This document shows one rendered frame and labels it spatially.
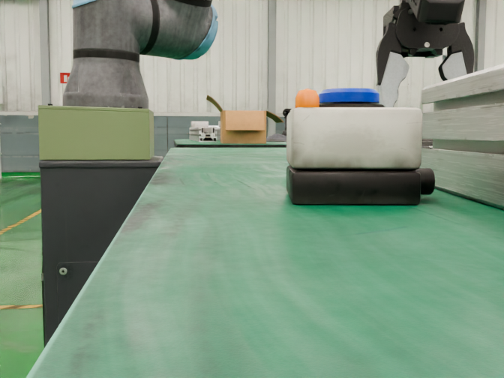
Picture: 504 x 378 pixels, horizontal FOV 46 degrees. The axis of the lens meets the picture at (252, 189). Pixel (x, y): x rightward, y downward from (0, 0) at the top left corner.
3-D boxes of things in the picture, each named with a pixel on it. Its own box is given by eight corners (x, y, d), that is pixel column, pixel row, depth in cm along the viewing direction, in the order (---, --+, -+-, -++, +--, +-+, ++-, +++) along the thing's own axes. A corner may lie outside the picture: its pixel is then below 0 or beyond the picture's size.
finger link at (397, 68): (378, 133, 75) (404, 63, 75) (388, 133, 69) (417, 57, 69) (355, 124, 75) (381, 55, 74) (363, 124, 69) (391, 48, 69)
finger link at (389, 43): (400, 95, 71) (427, 25, 70) (404, 94, 69) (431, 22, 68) (364, 82, 71) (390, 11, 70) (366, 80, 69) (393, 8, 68)
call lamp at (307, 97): (294, 108, 38) (294, 88, 38) (318, 108, 38) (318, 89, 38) (295, 106, 36) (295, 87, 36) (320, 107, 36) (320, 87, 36)
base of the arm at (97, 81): (52, 106, 100) (52, 46, 99) (73, 109, 115) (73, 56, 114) (143, 109, 101) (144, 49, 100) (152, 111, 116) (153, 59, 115)
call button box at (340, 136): (286, 192, 45) (286, 107, 44) (415, 193, 44) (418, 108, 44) (291, 205, 37) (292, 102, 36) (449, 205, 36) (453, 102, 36)
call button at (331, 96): (316, 119, 42) (316, 91, 42) (373, 119, 42) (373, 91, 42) (321, 118, 38) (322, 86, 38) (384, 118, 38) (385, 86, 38)
